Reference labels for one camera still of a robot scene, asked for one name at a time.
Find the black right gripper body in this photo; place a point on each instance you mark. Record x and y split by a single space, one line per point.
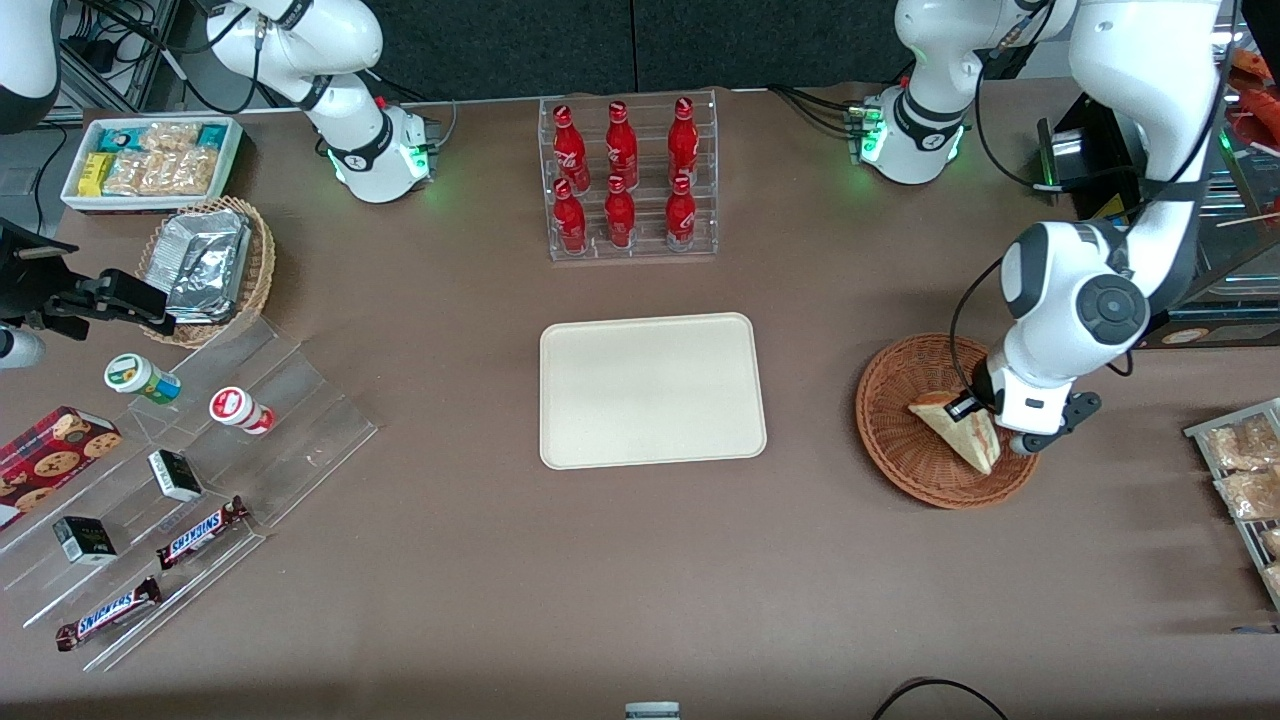
30 283

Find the triangular sandwich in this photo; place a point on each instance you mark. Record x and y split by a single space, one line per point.
980 452

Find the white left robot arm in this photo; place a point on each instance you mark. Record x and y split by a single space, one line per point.
1140 120

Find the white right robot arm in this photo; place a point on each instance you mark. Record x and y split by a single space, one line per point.
350 110

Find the brown round wicker basket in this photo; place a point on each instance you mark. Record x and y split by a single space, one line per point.
900 450

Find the light tan wicker basket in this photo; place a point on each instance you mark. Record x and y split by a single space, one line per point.
258 270

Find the cream rectangular tray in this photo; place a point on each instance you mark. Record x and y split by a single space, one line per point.
650 390

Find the silver foil packet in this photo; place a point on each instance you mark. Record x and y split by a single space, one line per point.
205 298
205 235

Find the green lidded yogurt cup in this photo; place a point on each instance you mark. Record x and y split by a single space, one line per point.
135 375

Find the clear biscuit bag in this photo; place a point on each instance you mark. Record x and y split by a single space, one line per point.
170 137
190 172
128 173

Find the yellow snack packet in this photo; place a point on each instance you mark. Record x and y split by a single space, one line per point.
94 174

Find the red plaid cookie box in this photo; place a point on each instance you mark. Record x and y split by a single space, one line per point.
50 465

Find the red lidded yogurt cup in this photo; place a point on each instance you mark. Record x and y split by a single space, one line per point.
235 407

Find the teal snack packet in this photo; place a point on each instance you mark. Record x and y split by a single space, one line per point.
212 135
120 138

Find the clear bag of crackers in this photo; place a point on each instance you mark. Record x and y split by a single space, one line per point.
1272 543
1240 445
1250 495

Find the white rectangular snack bin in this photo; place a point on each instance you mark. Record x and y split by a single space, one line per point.
232 160

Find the small black carton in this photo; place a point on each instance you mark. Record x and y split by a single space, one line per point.
85 541
175 476

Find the clear acrylic stepped display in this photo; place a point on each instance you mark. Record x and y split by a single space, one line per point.
300 430

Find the metal equipment rack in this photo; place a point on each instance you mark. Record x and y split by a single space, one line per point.
120 70

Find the Snickers chocolate bar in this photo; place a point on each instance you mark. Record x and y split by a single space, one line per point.
203 532
108 613

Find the black food warmer appliance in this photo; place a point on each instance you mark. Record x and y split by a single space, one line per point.
1100 150

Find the glass appliance cover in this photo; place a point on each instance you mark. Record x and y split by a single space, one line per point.
1250 200

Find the small blue object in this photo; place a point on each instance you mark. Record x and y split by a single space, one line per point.
1255 630

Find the red cola bottle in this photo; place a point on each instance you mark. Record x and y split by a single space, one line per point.
683 142
621 148
570 222
620 218
680 218
568 150

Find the clear acrylic bottle rack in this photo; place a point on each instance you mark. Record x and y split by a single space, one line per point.
645 250

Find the red packaged food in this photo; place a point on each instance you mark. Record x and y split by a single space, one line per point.
1258 85

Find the small grey device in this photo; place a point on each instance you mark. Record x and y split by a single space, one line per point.
652 711

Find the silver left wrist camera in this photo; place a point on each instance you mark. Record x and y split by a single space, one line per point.
1030 444

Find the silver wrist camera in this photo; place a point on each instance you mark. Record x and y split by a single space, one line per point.
20 348
1030 444

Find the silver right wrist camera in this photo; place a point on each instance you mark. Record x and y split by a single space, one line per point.
20 348

